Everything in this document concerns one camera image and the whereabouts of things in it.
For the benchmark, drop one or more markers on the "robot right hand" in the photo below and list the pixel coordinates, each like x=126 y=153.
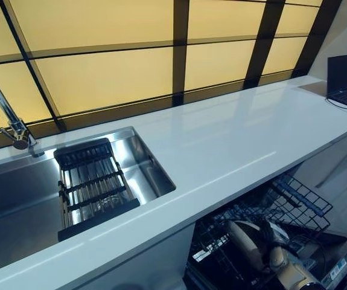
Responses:
x=271 y=234

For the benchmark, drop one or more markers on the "black open laptop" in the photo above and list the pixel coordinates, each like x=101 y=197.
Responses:
x=340 y=78

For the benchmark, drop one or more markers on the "white kitchen cabinet door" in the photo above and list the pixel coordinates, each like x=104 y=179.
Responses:
x=137 y=266

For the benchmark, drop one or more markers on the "black sink dish rack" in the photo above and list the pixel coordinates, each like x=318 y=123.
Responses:
x=94 y=184

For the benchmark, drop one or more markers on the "chrome gooseneck faucet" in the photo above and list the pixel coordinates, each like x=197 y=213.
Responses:
x=13 y=121

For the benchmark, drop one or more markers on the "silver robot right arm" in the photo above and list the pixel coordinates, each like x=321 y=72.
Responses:
x=294 y=269

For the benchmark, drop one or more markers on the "stainless steel kitchen sink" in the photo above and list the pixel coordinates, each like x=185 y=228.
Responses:
x=16 y=196

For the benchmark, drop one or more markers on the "steel sink drain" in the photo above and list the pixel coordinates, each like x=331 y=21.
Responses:
x=110 y=201

